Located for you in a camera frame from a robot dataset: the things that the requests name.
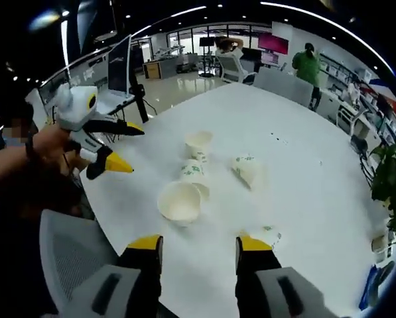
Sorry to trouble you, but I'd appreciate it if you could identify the large computer monitor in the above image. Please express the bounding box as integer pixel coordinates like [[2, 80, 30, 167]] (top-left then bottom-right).
[[106, 34, 135, 99]]

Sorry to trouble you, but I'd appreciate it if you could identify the white green-print paper cup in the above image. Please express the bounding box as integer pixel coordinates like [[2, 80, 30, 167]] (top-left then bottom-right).
[[250, 225, 282, 251], [184, 130, 214, 165], [157, 180, 202, 229], [230, 154, 268, 191], [178, 158, 211, 201]]

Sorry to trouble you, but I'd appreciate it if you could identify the person's left hand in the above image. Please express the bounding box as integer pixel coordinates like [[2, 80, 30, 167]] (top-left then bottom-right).
[[33, 127, 80, 167]]

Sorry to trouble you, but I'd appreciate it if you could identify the potted green plant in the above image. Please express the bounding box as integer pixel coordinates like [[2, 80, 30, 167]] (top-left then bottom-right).
[[369, 140, 396, 248]]

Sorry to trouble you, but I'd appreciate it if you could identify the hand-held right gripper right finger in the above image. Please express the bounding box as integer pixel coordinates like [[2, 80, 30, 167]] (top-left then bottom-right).
[[234, 235, 324, 318]]

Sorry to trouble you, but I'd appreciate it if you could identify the blue packet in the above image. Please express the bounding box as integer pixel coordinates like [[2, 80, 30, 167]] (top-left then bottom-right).
[[359, 261, 396, 311]]

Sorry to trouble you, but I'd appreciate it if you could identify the plain grey office chair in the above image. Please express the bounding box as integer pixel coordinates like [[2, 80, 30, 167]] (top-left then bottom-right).
[[252, 68, 314, 109]]

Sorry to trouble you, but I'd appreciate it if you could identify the grey mesh office chair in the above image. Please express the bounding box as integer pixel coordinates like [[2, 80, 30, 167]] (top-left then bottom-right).
[[40, 208, 125, 318]]

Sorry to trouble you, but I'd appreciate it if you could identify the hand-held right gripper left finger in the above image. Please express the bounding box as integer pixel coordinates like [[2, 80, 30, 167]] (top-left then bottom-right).
[[90, 234, 165, 318]]

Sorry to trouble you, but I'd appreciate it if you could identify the magenta wall screen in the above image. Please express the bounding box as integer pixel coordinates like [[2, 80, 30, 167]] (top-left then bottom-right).
[[257, 34, 290, 56]]

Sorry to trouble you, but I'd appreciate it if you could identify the person's dark clothing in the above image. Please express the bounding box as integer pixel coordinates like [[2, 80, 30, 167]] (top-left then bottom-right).
[[0, 165, 96, 318]]

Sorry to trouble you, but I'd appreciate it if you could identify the black screen on stand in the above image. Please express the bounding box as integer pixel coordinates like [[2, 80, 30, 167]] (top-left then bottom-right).
[[199, 36, 216, 79]]

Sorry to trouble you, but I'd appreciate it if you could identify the black wristband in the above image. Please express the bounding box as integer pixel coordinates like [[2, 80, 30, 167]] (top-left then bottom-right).
[[25, 131, 36, 160]]

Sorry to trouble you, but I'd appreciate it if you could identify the person's head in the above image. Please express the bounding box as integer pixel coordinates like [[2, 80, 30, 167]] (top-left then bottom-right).
[[0, 99, 39, 150]]

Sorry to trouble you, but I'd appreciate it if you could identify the black stand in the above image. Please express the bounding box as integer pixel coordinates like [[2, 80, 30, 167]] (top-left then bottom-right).
[[134, 84, 151, 124]]

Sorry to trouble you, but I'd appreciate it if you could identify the white table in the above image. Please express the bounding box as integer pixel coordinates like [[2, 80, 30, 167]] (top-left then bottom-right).
[[80, 81, 396, 318]]

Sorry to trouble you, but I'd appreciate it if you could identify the black cable bundle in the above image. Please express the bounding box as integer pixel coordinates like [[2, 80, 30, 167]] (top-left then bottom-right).
[[350, 135, 376, 180]]

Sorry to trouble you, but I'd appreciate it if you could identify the white office chair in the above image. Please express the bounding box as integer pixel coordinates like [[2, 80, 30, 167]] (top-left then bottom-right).
[[336, 104, 367, 136], [216, 52, 251, 84]]

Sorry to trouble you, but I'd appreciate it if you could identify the orange front counter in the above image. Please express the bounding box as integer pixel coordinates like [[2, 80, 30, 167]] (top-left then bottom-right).
[[143, 56, 198, 80]]

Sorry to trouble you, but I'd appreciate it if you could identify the white storage shelf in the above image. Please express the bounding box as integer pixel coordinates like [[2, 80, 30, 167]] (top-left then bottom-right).
[[320, 52, 396, 143]]

